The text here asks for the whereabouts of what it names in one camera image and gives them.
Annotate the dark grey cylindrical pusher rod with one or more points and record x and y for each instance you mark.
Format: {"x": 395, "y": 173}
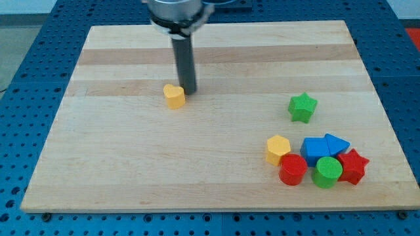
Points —
{"x": 184, "y": 60}

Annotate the red cylinder block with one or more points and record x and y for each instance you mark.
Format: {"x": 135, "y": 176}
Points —
{"x": 293, "y": 168}

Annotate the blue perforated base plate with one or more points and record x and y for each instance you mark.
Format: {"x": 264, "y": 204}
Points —
{"x": 30, "y": 102}

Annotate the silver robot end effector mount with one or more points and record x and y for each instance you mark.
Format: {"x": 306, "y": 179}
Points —
{"x": 179, "y": 18}

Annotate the blue cube block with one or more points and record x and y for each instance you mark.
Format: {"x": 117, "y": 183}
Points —
{"x": 313, "y": 149}

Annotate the green star block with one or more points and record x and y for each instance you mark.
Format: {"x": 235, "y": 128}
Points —
{"x": 302, "y": 107}

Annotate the yellow heart block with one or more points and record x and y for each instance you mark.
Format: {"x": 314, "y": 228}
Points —
{"x": 174, "y": 96}

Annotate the blue triangle block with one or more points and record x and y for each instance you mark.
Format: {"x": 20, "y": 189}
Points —
{"x": 336, "y": 144}

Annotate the red star block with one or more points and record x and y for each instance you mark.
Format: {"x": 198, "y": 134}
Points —
{"x": 353, "y": 165}

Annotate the green cylinder block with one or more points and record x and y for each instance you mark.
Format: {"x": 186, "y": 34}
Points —
{"x": 327, "y": 172}

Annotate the yellow hexagon block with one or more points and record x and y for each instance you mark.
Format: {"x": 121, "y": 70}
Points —
{"x": 276, "y": 147}

